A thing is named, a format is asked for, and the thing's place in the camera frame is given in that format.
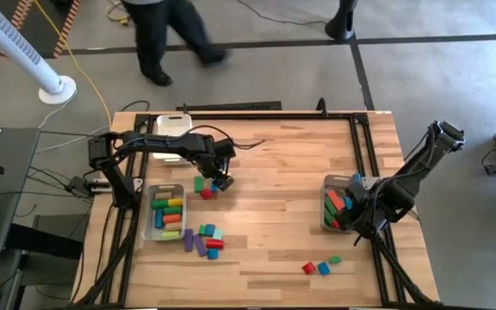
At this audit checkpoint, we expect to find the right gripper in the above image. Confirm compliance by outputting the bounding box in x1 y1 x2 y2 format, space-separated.
345 180 389 240

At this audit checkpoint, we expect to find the clear plastic bin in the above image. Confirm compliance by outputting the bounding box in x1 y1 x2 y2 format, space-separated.
319 174 372 233
140 183 188 241

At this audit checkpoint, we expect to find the black flat bar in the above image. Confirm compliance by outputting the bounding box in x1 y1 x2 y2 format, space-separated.
176 101 282 113

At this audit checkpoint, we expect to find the white plastic bin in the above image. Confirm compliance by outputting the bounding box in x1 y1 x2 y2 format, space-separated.
152 113 194 166

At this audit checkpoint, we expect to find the left clear plastic bin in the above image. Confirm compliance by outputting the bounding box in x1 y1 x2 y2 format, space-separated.
140 183 188 241

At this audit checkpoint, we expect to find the person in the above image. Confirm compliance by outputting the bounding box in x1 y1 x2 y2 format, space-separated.
122 0 232 87

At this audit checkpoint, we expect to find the black desk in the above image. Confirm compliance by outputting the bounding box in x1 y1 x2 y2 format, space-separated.
0 127 42 259

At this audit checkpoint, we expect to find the orange black striped mat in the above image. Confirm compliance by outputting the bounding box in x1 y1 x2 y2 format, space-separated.
0 0 82 59

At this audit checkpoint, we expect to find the white tower fan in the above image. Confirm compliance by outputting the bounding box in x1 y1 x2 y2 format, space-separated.
0 0 78 106

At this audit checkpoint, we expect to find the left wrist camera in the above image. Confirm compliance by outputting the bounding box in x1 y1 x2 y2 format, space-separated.
217 174 235 193

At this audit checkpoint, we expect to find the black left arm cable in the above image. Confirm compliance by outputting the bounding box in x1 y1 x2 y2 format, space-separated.
178 124 266 151

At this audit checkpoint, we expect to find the black aluminium table frame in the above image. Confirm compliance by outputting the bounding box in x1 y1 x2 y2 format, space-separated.
73 110 437 307

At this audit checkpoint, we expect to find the thin black floor cable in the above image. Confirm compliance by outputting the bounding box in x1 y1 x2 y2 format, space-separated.
237 0 329 27

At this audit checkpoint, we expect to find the yellow cable with plug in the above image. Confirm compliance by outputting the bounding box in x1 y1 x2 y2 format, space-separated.
104 0 125 27

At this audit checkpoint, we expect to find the long yellow floor cable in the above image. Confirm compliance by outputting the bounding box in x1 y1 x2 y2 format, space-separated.
32 0 114 130

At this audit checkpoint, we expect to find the black pedestal stand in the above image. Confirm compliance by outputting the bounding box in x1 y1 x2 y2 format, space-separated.
325 0 359 42

